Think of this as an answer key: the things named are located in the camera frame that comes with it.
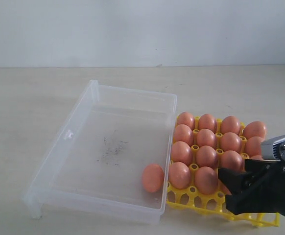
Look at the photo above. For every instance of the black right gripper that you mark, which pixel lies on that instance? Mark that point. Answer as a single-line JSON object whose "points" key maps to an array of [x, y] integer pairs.
{"points": [[259, 189]]}

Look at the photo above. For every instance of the brown egg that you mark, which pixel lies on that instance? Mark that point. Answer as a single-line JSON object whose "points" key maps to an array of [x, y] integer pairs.
{"points": [[231, 160], [230, 124], [152, 178], [257, 157], [206, 180], [253, 146], [181, 152], [230, 141], [206, 156], [255, 129], [183, 133], [187, 119], [179, 175], [224, 189], [206, 137], [207, 121]]}

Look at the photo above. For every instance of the clear plastic bin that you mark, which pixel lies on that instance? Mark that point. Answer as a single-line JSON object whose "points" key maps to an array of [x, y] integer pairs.
{"points": [[96, 162]]}

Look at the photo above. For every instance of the yellow plastic egg tray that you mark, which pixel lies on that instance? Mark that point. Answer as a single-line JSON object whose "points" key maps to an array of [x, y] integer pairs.
{"points": [[192, 198]]}

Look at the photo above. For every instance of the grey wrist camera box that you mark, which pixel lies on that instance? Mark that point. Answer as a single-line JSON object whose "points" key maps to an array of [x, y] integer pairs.
{"points": [[274, 149]]}

